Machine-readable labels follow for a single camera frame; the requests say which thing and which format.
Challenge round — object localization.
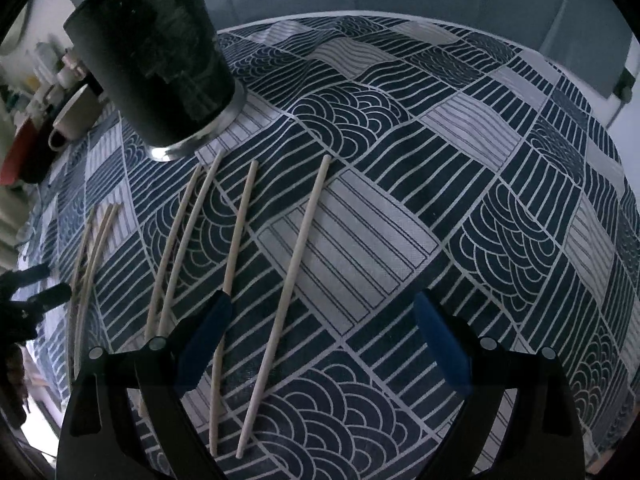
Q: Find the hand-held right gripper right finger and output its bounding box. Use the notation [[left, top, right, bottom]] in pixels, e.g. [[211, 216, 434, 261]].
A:
[[413, 289, 587, 480]]

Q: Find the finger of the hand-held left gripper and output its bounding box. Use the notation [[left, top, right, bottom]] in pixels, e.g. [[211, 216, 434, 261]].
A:
[[0, 264, 52, 288], [20, 282, 72, 312]]

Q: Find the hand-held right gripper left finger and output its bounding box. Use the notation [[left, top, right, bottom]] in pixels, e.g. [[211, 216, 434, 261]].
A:
[[56, 290, 233, 480]]

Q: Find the black cylindrical utensil holder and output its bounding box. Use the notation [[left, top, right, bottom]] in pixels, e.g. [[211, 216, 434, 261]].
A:
[[62, 0, 246, 163]]

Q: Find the red container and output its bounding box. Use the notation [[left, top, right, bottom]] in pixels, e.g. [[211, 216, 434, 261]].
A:
[[0, 120, 39, 187]]

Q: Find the blue white patterned tablecloth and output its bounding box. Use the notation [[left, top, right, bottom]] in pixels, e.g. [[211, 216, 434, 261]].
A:
[[10, 10, 640, 480]]

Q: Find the beige ceramic mug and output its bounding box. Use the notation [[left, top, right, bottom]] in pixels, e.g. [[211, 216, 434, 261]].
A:
[[47, 82, 109, 152]]

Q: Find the white cup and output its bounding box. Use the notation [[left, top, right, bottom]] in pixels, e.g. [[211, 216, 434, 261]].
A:
[[56, 61, 89, 91]]

